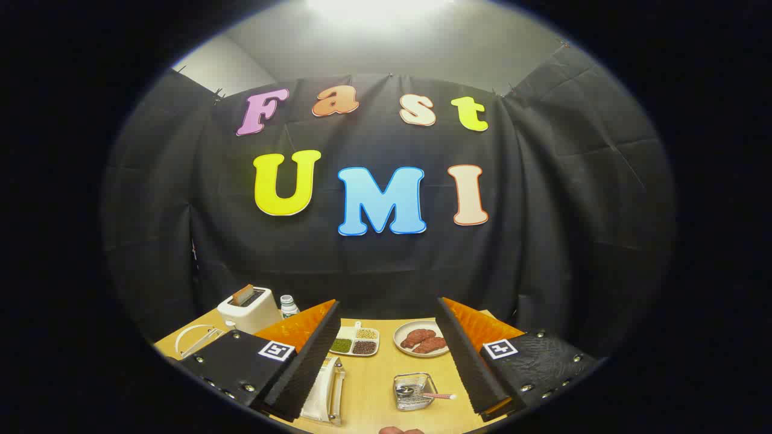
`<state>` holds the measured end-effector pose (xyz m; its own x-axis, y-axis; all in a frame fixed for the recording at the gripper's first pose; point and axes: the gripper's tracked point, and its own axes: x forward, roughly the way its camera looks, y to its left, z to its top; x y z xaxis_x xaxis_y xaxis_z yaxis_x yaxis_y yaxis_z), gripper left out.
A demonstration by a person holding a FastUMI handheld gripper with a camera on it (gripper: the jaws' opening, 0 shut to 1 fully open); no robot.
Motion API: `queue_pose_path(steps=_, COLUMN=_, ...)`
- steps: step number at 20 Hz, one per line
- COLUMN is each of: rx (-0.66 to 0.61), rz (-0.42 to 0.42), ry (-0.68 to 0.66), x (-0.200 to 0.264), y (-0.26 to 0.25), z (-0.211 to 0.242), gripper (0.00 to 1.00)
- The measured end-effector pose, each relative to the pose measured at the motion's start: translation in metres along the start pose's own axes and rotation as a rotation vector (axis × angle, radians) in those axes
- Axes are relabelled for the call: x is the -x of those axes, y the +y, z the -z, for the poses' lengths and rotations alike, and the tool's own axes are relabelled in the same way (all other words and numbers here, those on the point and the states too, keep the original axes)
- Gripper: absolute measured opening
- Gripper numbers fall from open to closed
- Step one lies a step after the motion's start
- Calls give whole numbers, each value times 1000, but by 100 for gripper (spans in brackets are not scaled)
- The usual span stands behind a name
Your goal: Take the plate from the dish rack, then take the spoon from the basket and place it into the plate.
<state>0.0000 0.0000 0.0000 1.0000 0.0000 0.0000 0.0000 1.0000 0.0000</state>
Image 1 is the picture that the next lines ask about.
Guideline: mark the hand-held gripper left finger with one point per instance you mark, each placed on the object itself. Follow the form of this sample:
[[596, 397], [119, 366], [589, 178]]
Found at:
[[304, 367]]

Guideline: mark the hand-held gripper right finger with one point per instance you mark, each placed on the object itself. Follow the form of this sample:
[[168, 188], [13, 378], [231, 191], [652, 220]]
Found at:
[[470, 361]]

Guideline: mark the white divided bean dish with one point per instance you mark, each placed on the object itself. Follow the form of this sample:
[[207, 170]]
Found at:
[[356, 340]]

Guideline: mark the beige meat serving plate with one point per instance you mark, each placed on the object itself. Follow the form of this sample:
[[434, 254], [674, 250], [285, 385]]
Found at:
[[403, 352]]

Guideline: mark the red meat patty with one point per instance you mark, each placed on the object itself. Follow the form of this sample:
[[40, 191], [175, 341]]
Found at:
[[418, 337], [430, 345]]

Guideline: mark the small white green-label bottle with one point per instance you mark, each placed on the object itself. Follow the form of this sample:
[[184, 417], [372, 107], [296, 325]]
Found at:
[[289, 308]]

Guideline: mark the white toaster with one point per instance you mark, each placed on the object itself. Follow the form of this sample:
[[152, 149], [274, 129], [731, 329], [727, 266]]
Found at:
[[250, 313]]

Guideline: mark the brown toast slice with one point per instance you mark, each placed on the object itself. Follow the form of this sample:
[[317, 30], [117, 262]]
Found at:
[[243, 294]]

